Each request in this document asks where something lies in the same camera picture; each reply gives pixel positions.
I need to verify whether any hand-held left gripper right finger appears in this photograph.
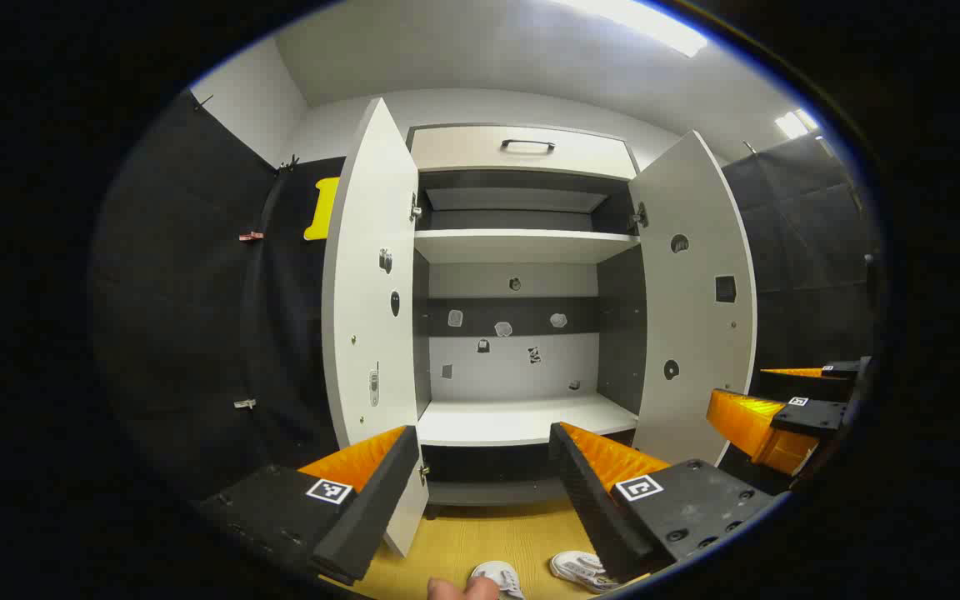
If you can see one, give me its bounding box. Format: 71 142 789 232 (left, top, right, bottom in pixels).
548 422 777 584

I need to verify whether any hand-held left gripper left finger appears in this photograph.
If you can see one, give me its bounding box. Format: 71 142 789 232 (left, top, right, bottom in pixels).
197 425 421 586

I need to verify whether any white shoe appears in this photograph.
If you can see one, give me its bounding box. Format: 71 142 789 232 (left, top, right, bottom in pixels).
549 551 618 594
470 561 525 600

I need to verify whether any white shoe cabinet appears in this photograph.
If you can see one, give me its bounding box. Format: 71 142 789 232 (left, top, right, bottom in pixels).
407 123 648 509

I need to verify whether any white door with disc sticker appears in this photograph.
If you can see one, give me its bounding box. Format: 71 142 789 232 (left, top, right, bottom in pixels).
628 131 758 468

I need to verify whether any white door with phone sticker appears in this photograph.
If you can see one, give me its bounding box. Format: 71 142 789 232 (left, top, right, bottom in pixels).
322 97 431 558

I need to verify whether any white cabinet drawer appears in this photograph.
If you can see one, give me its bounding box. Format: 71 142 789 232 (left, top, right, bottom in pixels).
410 125 639 180

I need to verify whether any small ceiling light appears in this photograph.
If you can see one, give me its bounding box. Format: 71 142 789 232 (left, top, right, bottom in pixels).
774 108 820 140

